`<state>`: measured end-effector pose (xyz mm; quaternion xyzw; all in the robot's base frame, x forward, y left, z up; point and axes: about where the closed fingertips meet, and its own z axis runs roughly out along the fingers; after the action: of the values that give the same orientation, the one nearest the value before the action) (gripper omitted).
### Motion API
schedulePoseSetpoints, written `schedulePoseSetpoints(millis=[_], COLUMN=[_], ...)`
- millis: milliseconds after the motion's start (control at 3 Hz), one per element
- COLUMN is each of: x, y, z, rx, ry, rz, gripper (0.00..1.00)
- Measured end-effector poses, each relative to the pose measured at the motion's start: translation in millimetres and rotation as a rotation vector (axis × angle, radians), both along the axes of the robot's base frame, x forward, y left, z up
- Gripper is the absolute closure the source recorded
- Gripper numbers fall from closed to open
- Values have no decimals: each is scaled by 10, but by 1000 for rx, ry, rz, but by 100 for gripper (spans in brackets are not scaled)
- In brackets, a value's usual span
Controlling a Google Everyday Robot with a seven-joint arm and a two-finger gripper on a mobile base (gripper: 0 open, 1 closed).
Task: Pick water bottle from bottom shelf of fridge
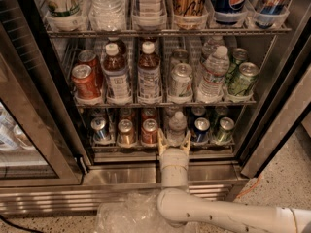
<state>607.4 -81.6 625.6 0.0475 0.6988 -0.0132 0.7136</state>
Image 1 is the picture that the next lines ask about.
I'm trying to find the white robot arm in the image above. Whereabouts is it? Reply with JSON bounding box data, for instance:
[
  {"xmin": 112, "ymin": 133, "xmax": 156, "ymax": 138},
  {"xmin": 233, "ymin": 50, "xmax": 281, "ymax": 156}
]
[{"xmin": 156, "ymin": 131, "xmax": 311, "ymax": 233}]

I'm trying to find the brown tea bottle right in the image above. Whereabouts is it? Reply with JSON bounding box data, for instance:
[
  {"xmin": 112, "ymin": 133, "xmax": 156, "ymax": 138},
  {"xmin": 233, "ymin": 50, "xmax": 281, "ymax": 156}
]
[{"xmin": 138, "ymin": 41, "xmax": 160, "ymax": 99}]

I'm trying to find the clear plastic bag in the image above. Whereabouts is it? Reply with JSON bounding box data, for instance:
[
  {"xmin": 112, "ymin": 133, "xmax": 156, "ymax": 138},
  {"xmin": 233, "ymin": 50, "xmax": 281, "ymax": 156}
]
[{"xmin": 93, "ymin": 190, "xmax": 198, "ymax": 233}]

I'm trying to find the green can middle rear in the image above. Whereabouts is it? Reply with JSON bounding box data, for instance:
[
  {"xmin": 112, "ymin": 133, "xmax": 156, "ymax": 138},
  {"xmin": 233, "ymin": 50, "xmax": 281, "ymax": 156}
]
[{"xmin": 225, "ymin": 48, "xmax": 248, "ymax": 83}]

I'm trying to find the clear water bottle middle shelf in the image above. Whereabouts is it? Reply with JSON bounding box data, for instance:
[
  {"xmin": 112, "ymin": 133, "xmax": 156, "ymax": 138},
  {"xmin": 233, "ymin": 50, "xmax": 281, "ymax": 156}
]
[{"xmin": 196, "ymin": 46, "xmax": 230, "ymax": 103}]

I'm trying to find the large pepsi bottle top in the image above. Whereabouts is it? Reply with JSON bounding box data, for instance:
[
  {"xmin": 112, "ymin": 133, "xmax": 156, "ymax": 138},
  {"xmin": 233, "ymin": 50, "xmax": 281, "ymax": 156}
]
[{"xmin": 211, "ymin": 0, "xmax": 245, "ymax": 25}]

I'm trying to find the large water bottle top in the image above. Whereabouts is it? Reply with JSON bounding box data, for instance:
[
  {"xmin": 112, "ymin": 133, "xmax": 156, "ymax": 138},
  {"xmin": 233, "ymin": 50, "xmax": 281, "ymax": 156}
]
[{"xmin": 88, "ymin": 0, "xmax": 125, "ymax": 32}]

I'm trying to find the steel fridge door right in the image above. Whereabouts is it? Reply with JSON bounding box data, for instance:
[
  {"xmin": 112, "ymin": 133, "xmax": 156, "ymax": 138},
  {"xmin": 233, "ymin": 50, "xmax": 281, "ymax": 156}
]
[{"xmin": 240, "ymin": 0, "xmax": 311, "ymax": 178}]

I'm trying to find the clear water bottle behind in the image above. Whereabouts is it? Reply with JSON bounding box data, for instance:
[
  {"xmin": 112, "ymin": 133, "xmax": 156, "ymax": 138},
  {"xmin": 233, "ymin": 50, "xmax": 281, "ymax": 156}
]
[{"xmin": 164, "ymin": 106, "xmax": 181, "ymax": 119}]

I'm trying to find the gold can bottom front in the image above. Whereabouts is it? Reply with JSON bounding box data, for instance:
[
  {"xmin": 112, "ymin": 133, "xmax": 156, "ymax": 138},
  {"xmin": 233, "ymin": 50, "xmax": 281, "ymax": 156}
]
[{"xmin": 118, "ymin": 119, "xmax": 135, "ymax": 145}]

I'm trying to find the orange cable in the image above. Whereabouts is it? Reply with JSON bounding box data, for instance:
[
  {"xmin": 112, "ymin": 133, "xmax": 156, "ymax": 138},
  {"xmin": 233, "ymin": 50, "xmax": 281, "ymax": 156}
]
[{"xmin": 235, "ymin": 174, "xmax": 262, "ymax": 200}]

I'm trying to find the steel fridge door left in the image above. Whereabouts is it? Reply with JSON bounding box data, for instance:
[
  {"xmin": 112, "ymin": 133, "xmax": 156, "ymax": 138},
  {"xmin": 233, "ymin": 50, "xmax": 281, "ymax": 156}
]
[{"xmin": 0, "ymin": 0, "xmax": 88, "ymax": 190}]

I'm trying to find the red coke can rear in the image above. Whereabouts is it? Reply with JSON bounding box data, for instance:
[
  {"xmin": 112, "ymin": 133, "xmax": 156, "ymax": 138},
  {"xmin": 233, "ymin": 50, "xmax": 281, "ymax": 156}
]
[{"xmin": 78, "ymin": 50, "xmax": 103, "ymax": 87}]

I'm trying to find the clear water bottle bottom shelf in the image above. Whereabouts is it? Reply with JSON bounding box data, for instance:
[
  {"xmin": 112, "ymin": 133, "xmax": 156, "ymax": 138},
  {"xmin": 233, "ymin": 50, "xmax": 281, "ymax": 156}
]
[{"xmin": 167, "ymin": 111, "xmax": 187, "ymax": 146}]

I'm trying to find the green can bottom front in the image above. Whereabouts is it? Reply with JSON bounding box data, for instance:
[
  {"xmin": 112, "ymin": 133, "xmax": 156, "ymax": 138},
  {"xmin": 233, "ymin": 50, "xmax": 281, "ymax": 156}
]
[{"xmin": 213, "ymin": 117, "xmax": 235, "ymax": 145}]

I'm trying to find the brown tea bottle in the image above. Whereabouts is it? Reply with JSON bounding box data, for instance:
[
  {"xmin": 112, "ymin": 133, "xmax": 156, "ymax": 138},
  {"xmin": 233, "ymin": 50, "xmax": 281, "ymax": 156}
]
[
  {"xmin": 138, "ymin": 41, "xmax": 160, "ymax": 99},
  {"xmin": 103, "ymin": 43, "xmax": 131, "ymax": 104}
]

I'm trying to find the brown tea bottle left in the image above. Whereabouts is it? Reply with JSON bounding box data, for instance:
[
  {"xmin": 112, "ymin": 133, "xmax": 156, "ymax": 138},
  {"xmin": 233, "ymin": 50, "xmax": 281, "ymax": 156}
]
[{"xmin": 103, "ymin": 43, "xmax": 131, "ymax": 104}]

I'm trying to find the silver can middle rear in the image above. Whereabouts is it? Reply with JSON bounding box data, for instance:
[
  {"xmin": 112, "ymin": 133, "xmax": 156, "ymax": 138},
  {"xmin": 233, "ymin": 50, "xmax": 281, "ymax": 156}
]
[{"xmin": 169, "ymin": 49, "xmax": 189, "ymax": 69}]

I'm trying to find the green can middle front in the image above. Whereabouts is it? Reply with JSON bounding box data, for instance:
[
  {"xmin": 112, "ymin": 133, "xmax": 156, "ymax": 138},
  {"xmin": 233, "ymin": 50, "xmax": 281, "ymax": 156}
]
[{"xmin": 227, "ymin": 62, "xmax": 259, "ymax": 97}]

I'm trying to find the blue pepsi can front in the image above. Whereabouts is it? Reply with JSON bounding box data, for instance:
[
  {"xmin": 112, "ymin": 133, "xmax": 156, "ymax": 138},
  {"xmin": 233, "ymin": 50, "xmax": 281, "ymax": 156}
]
[{"xmin": 190, "ymin": 117, "xmax": 210, "ymax": 143}]

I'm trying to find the red coke can front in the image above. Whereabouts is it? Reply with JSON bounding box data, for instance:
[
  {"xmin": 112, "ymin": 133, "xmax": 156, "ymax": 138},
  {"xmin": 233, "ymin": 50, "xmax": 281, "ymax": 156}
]
[{"xmin": 71, "ymin": 64, "xmax": 101, "ymax": 100}]

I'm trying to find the red coke can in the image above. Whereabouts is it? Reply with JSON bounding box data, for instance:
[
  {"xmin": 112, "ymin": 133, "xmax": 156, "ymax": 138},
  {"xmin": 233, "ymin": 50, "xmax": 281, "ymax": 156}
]
[
  {"xmin": 78, "ymin": 50, "xmax": 103, "ymax": 87},
  {"xmin": 71, "ymin": 64, "xmax": 101, "ymax": 100}
]

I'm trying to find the red can bottom front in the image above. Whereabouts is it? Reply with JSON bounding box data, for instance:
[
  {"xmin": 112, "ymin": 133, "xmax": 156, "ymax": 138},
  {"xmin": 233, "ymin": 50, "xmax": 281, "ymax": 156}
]
[{"xmin": 142, "ymin": 118, "xmax": 158, "ymax": 144}]

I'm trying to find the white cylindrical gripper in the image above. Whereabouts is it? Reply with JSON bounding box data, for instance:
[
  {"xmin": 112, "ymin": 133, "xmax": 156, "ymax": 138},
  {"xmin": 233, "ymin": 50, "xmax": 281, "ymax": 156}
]
[{"xmin": 157, "ymin": 129, "xmax": 191, "ymax": 189}]

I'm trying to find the white labelled bottle top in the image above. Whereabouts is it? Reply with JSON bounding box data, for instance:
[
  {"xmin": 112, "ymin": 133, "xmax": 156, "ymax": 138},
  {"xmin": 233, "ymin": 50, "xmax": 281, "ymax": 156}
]
[{"xmin": 135, "ymin": 0, "xmax": 164, "ymax": 17}]

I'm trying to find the green can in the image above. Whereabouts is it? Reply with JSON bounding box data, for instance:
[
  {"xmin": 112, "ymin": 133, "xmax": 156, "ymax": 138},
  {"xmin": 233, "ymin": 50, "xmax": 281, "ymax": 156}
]
[
  {"xmin": 213, "ymin": 117, "xmax": 235, "ymax": 145},
  {"xmin": 227, "ymin": 62, "xmax": 259, "ymax": 97},
  {"xmin": 225, "ymin": 48, "xmax": 248, "ymax": 83}
]

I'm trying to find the black cable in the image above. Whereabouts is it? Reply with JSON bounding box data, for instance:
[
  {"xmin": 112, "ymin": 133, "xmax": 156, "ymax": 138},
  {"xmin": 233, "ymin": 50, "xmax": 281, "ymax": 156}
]
[{"xmin": 0, "ymin": 215, "xmax": 45, "ymax": 233}]

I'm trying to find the blue can bottom left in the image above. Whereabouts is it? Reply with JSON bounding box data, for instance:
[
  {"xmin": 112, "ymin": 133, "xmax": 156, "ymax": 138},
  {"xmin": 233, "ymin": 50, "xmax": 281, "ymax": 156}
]
[{"xmin": 91, "ymin": 117, "xmax": 111, "ymax": 144}]

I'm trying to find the green white bottle top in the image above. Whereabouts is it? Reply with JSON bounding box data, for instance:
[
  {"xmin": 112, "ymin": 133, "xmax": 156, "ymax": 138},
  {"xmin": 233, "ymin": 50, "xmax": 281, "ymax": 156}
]
[{"xmin": 38, "ymin": 0, "xmax": 86, "ymax": 17}]

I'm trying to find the clear water bottle shelf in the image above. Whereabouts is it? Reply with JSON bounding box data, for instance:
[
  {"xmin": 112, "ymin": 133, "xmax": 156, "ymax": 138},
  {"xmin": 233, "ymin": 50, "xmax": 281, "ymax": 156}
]
[
  {"xmin": 196, "ymin": 46, "xmax": 230, "ymax": 103},
  {"xmin": 167, "ymin": 111, "xmax": 187, "ymax": 146}
]

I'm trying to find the silver diet can front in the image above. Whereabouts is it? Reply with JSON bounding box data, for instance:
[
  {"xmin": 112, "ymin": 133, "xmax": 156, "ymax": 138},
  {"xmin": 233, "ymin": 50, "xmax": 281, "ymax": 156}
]
[{"xmin": 169, "ymin": 63, "xmax": 192, "ymax": 97}]

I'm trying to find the steel fridge door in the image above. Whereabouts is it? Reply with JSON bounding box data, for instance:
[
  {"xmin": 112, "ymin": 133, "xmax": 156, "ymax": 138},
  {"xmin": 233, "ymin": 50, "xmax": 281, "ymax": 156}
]
[
  {"xmin": 240, "ymin": 0, "xmax": 311, "ymax": 178},
  {"xmin": 0, "ymin": 0, "xmax": 88, "ymax": 190}
]

